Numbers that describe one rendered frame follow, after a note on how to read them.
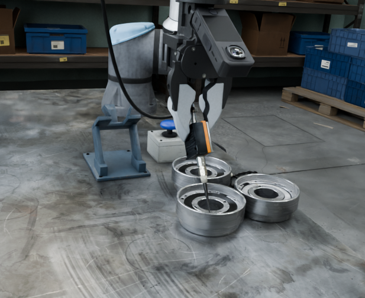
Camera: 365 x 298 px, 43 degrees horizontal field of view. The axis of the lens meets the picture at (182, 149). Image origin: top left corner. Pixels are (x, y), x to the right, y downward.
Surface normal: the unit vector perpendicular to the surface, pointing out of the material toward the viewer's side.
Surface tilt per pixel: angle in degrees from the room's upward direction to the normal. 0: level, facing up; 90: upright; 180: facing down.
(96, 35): 90
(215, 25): 32
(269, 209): 90
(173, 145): 90
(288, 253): 0
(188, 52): 90
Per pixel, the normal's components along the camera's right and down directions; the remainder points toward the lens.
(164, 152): 0.38, 0.35
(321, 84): -0.86, 0.13
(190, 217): -0.61, 0.24
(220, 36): 0.28, -0.61
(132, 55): 0.04, 0.36
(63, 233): 0.07, -0.94
